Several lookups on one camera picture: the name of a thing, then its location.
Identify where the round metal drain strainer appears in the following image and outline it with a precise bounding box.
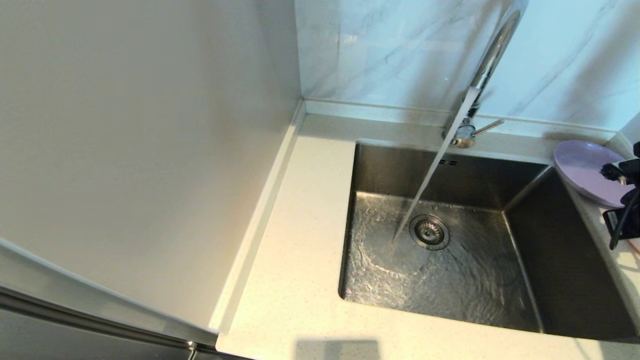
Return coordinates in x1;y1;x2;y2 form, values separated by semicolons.
410;215;451;251

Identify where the purple plastic plate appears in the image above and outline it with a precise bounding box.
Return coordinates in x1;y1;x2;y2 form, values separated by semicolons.
554;140;637;209

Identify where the tall fridge with grey front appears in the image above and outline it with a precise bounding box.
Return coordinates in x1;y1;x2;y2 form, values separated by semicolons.
0;0;306;360

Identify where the stainless steel sink basin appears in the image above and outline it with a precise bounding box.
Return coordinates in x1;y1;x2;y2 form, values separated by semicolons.
337;141;640;343

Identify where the chrome gooseneck faucet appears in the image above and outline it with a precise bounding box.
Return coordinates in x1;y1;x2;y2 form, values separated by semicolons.
442;0;530;149

